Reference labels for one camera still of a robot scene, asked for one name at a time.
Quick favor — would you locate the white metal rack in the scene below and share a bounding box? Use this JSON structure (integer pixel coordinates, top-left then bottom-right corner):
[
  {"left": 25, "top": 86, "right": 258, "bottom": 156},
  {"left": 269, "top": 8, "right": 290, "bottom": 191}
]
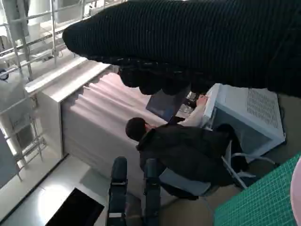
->
[{"left": 0, "top": 0, "right": 132, "bottom": 182}]

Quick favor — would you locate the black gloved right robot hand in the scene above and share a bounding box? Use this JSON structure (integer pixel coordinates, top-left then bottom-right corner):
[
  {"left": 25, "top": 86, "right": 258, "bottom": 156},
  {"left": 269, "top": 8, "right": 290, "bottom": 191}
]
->
[{"left": 62, "top": 0, "right": 301, "bottom": 97}]

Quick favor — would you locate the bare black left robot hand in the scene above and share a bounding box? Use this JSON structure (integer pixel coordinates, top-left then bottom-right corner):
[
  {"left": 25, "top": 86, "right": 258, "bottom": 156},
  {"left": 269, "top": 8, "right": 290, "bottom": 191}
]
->
[{"left": 107, "top": 156, "right": 165, "bottom": 226}]

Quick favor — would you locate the dark laptop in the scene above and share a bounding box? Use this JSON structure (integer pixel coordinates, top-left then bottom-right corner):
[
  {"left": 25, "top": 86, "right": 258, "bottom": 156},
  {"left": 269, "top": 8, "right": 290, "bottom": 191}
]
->
[{"left": 145, "top": 89, "right": 189, "bottom": 124}]

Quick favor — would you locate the green cutting mat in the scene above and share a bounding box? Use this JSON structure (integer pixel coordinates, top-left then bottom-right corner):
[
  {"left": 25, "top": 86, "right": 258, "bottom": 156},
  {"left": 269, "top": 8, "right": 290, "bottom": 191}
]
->
[{"left": 214, "top": 152, "right": 301, "bottom": 226}]

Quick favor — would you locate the black flat monitor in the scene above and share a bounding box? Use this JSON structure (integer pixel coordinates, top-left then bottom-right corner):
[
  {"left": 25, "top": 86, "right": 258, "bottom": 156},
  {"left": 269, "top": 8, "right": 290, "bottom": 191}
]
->
[{"left": 44, "top": 187, "right": 105, "bottom": 226}]

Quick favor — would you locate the person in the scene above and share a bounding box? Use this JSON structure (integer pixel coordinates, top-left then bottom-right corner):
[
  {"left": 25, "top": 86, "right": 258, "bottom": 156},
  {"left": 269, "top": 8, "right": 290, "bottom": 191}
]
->
[{"left": 126, "top": 117, "right": 250, "bottom": 201}]

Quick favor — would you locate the white mesh cabinet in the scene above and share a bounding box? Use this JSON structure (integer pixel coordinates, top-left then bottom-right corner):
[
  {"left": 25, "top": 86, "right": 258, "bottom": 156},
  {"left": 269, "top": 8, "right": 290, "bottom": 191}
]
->
[{"left": 202, "top": 83, "right": 286, "bottom": 163}]

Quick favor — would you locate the pink bowl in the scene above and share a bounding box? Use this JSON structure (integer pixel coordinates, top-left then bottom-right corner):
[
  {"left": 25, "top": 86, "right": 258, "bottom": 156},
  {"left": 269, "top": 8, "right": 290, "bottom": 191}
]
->
[{"left": 290, "top": 160, "right": 301, "bottom": 226}]

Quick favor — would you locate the teal seat chair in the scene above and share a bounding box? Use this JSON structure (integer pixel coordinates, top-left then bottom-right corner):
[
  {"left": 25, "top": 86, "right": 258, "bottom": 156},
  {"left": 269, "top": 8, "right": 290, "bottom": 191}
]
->
[{"left": 162, "top": 138, "right": 276, "bottom": 197}]

